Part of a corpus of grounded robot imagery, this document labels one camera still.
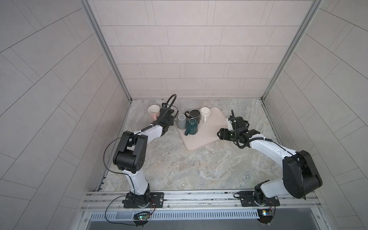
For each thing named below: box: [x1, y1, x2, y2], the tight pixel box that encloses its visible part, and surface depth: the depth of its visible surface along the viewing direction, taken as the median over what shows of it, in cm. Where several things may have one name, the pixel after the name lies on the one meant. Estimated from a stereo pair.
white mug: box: [199, 106, 212, 123], surface depth 101 cm
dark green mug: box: [184, 117, 198, 136], surface depth 93 cm
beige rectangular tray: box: [175, 107, 228, 151], surface depth 98 cm
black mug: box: [184, 108, 201, 125], surface depth 98 cm
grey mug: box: [176, 114, 188, 130], surface depth 95 cm
